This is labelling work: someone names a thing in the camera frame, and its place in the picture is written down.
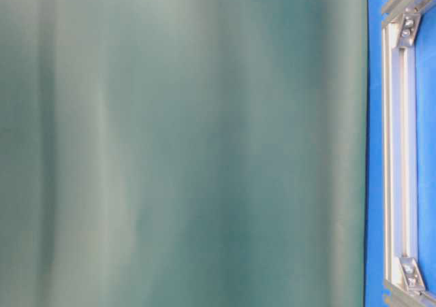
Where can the blue table cloth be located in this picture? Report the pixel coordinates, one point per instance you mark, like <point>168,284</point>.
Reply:
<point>375,293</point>

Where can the silver aluminium extrusion frame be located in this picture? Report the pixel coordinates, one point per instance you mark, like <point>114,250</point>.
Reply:
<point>402,275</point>

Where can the teal backdrop curtain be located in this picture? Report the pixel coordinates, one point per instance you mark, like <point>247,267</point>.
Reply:
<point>183,152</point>

